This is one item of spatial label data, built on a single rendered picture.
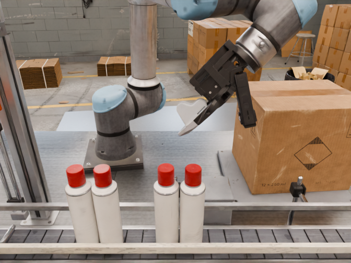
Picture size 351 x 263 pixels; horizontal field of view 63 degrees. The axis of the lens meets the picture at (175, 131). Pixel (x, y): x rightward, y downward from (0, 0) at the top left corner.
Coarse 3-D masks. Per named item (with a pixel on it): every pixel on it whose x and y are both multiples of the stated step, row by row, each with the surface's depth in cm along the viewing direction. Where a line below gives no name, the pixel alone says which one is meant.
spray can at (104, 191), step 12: (96, 168) 56; (108, 168) 56; (96, 180) 55; (108, 180) 56; (96, 192) 56; (108, 192) 56; (96, 204) 57; (108, 204) 57; (96, 216) 59; (108, 216) 58; (120, 216) 61; (108, 228) 60; (120, 228) 62; (108, 240) 61; (120, 240) 63
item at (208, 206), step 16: (0, 208) 64; (16, 208) 64; (32, 208) 64; (48, 208) 64; (64, 208) 64; (128, 208) 65; (144, 208) 65; (208, 208) 65; (224, 208) 65; (240, 208) 65; (256, 208) 65; (272, 208) 65; (288, 208) 65; (304, 208) 65; (320, 208) 65; (336, 208) 65
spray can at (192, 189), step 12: (192, 168) 56; (192, 180) 55; (180, 192) 58; (192, 192) 56; (204, 192) 57; (180, 204) 59; (192, 204) 57; (180, 216) 61; (192, 216) 58; (180, 228) 62; (192, 228) 60; (180, 240) 64; (192, 240) 62
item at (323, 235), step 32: (0, 256) 62; (32, 256) 62; (64, 256) 62; (96, 256) 62; (128, 256) 62; (160, 256) 62; (192, 256) 62; (224, 256) 62; (256, 256) 62; (288, 256) 62; (320, 256) 62
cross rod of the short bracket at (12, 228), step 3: (12, 225) 66; (15, 225) 66; (9, 228) 65; (12, 228) 65; (9, 231) 64; (12, 231) 65; (6, 234) 64; (9, 234) 64; (3, 237) 63; (6, 237) 63; (3, 240) 62; (6, 240) 63
